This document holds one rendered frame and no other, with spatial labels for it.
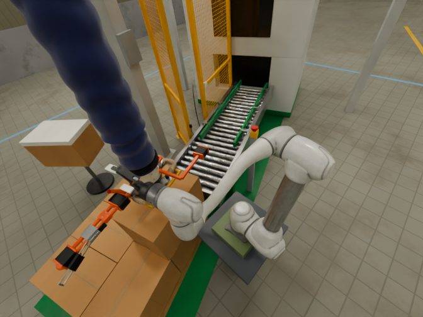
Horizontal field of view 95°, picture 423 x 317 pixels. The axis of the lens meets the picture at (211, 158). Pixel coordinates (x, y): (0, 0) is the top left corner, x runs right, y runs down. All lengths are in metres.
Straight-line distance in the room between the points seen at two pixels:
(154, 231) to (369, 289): 1.98
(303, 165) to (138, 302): 1.47
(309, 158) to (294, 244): 1.65
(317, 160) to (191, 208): 0.52
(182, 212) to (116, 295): 1.29
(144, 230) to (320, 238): 1.82
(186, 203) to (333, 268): 1.97
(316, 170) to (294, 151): 0.11
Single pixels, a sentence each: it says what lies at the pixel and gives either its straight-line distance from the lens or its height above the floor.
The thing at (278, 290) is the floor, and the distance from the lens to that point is 2.26.
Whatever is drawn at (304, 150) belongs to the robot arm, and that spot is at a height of 1.61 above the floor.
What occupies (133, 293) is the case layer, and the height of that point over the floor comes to 0.54.
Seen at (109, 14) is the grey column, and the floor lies 1.93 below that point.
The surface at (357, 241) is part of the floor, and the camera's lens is 2.67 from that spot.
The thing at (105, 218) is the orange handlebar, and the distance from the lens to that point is 1.28.
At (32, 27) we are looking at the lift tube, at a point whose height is 2.10.
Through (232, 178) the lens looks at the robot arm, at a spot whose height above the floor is 1.54.
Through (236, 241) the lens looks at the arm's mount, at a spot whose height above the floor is 0.81.
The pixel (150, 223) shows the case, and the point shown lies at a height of 0.94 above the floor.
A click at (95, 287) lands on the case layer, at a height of 0.54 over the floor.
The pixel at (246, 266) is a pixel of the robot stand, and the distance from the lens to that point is 1.50.
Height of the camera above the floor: 2.20
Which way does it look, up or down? 46 degrees down
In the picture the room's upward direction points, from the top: 8 degrees counter-clockwise
